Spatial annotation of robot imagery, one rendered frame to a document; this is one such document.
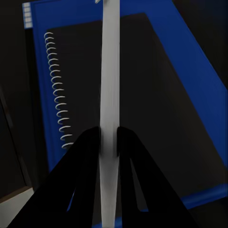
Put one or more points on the desktop computer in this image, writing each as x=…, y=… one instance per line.
x=11, y=207

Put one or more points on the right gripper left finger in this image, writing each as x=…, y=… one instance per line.
x=66, y=198

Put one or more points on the folder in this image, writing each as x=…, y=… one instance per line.
x=201, y=82

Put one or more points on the notebook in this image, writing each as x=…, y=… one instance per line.
x=153, y=103

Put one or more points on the desk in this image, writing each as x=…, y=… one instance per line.
x=207, y=21

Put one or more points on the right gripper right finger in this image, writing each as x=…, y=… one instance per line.
x=166, y=210

